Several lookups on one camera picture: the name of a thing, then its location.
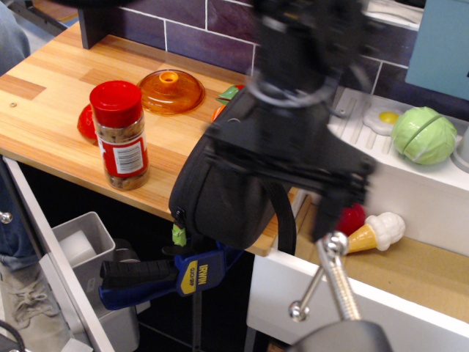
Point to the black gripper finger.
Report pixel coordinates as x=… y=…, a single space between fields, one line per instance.
x=328 y=214

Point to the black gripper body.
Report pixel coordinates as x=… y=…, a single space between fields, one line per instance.
x=291 y=145

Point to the black zipper case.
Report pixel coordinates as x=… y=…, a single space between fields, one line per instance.
x=234 y=209

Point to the green tape zipper pull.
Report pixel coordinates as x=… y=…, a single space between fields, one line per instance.
x=178 y=235

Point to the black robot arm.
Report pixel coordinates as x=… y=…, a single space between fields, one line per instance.
x=303 y=48

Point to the red toy fruit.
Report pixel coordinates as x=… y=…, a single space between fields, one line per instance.
x=351 y=219

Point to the toy ice cream cone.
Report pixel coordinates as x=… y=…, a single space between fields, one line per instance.
x=378 y=232

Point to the orange toy piece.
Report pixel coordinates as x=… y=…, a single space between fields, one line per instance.
x=216 y=113

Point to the green toy vegetable piece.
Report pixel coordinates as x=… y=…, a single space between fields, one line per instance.
x=226 y=96

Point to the toy fried egg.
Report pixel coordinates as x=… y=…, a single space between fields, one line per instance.
x=381 y=119

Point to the green toy cabbage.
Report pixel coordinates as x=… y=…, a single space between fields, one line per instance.
x=424 y=136

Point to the white toy sink unit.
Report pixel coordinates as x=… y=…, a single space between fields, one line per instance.
x=409 y=263

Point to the orange glass lid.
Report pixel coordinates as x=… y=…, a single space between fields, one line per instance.
x=170 y=92

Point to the blue Irwin bar clamp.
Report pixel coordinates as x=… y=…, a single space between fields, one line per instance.
x=196 y=304

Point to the teal box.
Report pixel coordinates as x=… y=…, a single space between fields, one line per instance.
x=439 y=60

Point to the red-lidded spice jar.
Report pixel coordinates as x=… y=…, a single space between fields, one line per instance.
x=119 y=125

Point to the red toy tomato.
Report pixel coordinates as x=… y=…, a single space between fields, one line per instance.
x=85 y=124

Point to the grey plastic bin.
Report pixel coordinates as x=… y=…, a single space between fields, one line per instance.
x=86 y=243

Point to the grey sneaker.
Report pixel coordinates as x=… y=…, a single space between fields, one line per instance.
x=30 y=308

